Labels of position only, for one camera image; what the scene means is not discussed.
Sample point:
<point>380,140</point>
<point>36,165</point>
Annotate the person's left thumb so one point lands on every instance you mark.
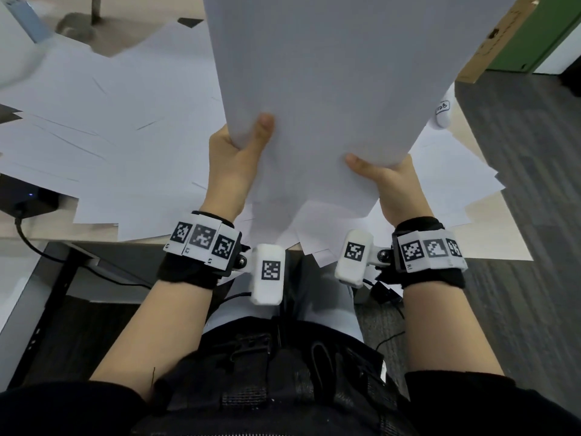
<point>261,131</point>

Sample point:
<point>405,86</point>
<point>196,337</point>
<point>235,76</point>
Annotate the person's right forearm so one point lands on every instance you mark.
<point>447,331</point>

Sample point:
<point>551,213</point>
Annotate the green cabinet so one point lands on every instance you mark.
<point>535,36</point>

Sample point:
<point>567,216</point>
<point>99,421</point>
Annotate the scattered pile of white paper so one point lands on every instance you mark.
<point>136,145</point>

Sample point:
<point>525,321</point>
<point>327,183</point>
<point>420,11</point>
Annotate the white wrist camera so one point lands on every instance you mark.
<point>268,274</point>
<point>354,258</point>

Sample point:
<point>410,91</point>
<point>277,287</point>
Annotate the stack of white sheets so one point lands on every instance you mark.
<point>345,72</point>

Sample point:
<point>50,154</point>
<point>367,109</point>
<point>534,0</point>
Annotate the person's right thumb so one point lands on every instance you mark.
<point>363,167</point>

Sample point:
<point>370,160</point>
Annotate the person's left forearm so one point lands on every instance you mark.
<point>159,331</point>

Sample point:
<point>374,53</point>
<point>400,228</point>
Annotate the grey desk leg frame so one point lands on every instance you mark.
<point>41,313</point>

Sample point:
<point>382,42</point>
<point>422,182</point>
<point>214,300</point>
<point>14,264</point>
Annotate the light blue trousers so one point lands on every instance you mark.
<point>317,295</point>

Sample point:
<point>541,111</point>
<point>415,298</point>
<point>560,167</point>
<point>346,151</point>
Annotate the black box device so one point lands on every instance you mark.
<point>25,195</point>

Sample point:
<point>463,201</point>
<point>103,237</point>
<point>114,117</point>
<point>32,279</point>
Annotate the white labelled device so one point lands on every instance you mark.
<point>441,111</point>

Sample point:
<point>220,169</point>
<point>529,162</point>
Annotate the person's left hand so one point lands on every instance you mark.
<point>229,172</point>

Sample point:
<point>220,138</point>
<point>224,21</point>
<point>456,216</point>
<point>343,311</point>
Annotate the grey chair base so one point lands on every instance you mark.
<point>84,20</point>

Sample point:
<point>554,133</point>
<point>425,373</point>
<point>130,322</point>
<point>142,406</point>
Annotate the right wristband with marker tags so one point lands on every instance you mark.
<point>429,252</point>

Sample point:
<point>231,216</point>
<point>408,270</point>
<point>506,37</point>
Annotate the left wristband with marker tags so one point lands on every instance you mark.
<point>202,242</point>

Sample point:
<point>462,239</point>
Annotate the person's right hand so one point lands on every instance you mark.
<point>399,190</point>

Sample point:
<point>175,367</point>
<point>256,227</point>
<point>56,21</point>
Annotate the black long sleeve top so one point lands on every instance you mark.
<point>490,408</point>

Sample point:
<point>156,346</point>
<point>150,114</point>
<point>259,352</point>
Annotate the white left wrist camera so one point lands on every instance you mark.
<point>268,274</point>

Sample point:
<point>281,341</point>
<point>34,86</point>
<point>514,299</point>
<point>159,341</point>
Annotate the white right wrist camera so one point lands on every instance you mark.
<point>354,258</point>

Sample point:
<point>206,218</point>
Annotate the wristband with marker tags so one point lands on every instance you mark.
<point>429,252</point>
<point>202,242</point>

